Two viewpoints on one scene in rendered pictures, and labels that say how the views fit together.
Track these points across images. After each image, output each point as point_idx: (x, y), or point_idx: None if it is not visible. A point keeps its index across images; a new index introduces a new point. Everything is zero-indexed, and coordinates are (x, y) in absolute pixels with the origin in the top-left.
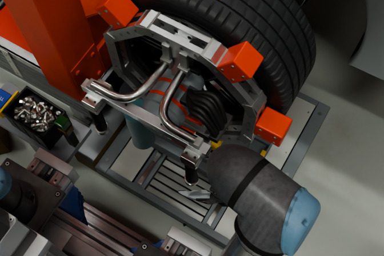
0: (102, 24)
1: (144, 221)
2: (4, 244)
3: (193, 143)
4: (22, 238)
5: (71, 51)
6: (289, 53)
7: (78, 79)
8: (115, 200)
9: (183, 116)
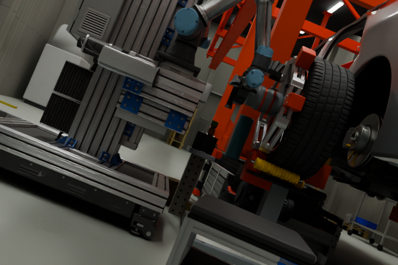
0: None
1: (168, 227)
2: None
3: None
4: None
5: (250, 109)
6: (331, 81)
7: None
8: (170, 222)
9: (263, 93)
